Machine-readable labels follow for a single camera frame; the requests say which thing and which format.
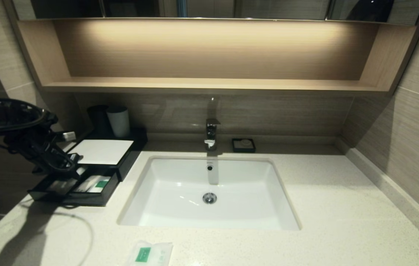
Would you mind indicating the black soap dish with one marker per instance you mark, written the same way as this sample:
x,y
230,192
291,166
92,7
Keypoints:
x,y
236,147

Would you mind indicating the white ceramic sink basin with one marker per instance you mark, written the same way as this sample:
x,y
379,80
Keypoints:
x,y
172,201

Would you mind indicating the black amenity tray box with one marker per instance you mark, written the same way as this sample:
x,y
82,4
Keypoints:
x,y
131,155

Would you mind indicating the wooden wall shelf niche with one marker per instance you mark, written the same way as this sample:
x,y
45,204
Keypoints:
x,y
209,84

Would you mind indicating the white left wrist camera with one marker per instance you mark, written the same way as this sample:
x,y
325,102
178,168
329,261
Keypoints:
x,y
68,136

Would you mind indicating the grey plastic cup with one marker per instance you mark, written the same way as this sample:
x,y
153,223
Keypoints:
x,y
118,122

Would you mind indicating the slim packet green label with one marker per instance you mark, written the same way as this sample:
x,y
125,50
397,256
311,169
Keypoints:
x,y
54,186

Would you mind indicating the chrome faucet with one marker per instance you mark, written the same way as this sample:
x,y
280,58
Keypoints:
x,y
212,133

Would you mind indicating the small sachet green label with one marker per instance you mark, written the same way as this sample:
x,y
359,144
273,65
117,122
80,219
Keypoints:
x,y
144,253

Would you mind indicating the round beige soap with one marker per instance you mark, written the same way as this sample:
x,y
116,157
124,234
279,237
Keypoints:
x,y
246,142

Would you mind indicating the black amenity tray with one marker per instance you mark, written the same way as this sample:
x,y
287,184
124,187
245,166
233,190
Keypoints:
x,y
91,198

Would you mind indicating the black plastic cup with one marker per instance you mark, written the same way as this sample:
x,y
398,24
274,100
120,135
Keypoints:
x,y
98,118

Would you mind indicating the flat packet green label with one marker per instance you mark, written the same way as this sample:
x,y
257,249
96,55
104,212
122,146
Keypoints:
x,y
101,184

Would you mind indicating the plain white packet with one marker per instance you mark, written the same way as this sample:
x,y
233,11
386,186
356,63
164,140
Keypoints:
x,y
85,183

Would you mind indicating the chrome sink drain stopper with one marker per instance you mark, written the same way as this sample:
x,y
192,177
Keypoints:
x,y
209,198

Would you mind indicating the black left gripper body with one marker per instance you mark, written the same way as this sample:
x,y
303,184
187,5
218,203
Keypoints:
x,y
31,144

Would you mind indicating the white rectangular board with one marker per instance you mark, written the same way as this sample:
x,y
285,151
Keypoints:
x,y
102,152

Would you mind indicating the mirror cabinet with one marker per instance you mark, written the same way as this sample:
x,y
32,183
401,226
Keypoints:
x,y
268,8

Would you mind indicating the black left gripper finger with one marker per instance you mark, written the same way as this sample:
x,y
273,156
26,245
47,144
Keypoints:
x,y
69,159
63,171

